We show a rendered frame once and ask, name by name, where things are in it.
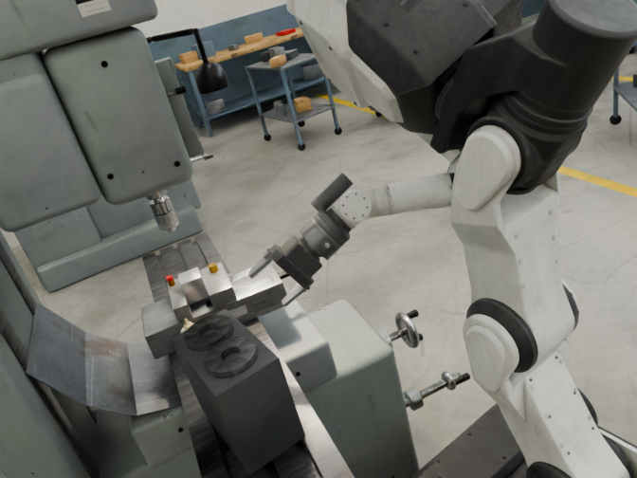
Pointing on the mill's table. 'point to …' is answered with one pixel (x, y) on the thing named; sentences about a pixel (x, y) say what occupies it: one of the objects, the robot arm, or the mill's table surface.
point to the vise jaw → (218, 286)
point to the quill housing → (119, 114)
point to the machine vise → (269, 281)
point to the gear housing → (63, 22)
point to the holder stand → (240, 389)
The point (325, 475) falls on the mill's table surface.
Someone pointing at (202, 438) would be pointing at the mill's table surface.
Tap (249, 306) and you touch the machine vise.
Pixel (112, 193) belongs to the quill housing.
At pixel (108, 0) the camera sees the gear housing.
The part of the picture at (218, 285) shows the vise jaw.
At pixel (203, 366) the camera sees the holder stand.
